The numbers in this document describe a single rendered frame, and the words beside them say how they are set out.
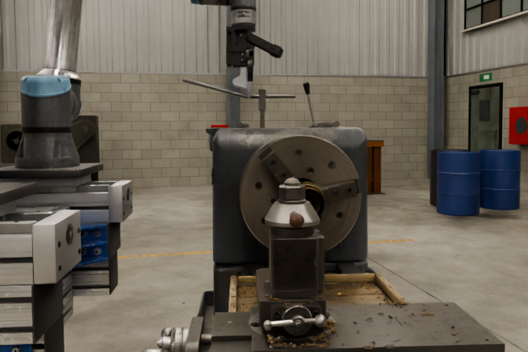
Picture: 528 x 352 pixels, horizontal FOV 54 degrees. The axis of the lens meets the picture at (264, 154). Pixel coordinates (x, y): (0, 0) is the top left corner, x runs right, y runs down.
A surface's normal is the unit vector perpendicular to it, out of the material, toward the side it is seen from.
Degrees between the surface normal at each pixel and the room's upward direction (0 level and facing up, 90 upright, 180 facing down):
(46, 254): 90
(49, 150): 72
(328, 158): 90
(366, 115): 90
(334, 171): 90
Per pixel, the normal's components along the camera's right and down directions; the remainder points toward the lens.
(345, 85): 0.22, 0.05
